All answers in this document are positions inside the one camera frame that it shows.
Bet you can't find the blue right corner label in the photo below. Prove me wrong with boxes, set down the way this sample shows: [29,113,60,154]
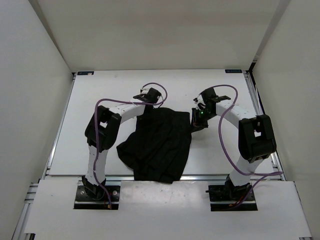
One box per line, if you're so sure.
[225,69,243,74]

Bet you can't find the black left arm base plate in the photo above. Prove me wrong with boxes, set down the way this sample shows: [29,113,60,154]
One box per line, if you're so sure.
[73,182,121,211]

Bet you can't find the black pleated skirt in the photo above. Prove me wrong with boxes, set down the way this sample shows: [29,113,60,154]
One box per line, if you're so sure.
[116,107,192,184]

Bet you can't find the white front cover board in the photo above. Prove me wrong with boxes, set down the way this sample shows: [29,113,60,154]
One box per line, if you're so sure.
[25,179,311,240]

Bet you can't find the aluminium table frame rail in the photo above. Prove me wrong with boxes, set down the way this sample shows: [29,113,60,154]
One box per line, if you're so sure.
[42,72,287,185]

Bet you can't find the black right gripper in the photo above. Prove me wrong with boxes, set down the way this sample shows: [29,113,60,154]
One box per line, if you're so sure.
[188,107,216,134]

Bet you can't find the blue left corner label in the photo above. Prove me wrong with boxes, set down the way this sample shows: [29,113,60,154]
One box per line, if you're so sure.
[77,71,95,76]

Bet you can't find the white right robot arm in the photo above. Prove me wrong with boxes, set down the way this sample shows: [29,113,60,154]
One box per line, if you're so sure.
[191,87,277,200]

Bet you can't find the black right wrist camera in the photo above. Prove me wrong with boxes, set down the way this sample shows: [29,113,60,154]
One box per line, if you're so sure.
[197,87,231,105]

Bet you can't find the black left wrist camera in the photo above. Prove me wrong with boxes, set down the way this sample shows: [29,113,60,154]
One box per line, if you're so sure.
[133,87,162,104]

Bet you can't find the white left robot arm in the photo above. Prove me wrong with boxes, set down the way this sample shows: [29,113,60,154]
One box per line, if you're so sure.
[82,98,158,200]

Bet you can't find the blue corner label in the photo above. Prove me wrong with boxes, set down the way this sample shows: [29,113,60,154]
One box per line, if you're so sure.
[225,69,243,74]
[77,71,95,76]

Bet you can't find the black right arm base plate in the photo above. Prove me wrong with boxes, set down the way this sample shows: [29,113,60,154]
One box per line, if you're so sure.
[205,185,258,212]

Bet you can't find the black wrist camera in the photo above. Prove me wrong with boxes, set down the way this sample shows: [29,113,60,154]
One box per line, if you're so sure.
[197,87,231,105]
[133,87,162,104]

